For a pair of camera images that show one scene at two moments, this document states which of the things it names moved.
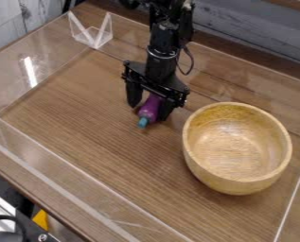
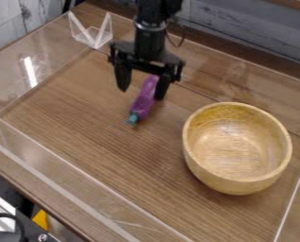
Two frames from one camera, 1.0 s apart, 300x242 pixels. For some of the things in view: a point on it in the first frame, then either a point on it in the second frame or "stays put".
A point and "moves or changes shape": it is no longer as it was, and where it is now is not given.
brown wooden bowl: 237,146 stays put
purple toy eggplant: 149,111 moves or changes shape
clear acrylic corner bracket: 92,36 stays put
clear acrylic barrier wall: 67,191 stays put
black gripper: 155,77 -> 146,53
